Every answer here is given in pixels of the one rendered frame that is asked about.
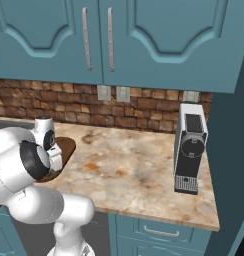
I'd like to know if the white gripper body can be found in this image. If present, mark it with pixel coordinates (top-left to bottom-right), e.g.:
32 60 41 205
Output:
47 146 65 173

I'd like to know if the teal drawer front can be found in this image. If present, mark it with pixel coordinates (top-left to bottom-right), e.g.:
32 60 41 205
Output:
114 214 212 246
116 237 208 256

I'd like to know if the silver drawer handle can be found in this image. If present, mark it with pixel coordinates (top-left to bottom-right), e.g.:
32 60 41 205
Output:
142 224 181 238

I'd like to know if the silver cupboard door handle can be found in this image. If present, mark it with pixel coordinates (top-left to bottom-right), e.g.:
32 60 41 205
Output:
81 6 94 72
106 6 117 73

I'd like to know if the teal upper cupboard door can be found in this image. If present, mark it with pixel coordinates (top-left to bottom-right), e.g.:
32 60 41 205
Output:
98 0 244 95
0 0 105 86

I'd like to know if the brown wooden cutting board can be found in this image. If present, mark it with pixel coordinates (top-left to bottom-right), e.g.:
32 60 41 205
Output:
36 136 78 184

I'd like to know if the black and white coffee machine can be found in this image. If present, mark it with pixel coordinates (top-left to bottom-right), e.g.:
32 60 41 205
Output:
172 102 209 196

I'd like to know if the teal cupboard door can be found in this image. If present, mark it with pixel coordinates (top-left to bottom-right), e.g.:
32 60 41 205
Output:
0 0 105 86
98 0 244 95
0 205 21 256

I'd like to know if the teal tall cabinet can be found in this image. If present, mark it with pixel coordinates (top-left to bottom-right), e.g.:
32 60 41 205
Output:
203 39 244 256

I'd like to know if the grey wall outlet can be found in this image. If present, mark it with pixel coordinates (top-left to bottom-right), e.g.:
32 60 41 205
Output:
96 84 113 102
115 86 132 104
182 90 201 103

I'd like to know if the teal lower cupboard door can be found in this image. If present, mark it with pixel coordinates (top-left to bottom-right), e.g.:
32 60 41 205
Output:
0 205 21 256

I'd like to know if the grey sink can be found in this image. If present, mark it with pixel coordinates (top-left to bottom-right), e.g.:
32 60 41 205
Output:
0 118 37 131

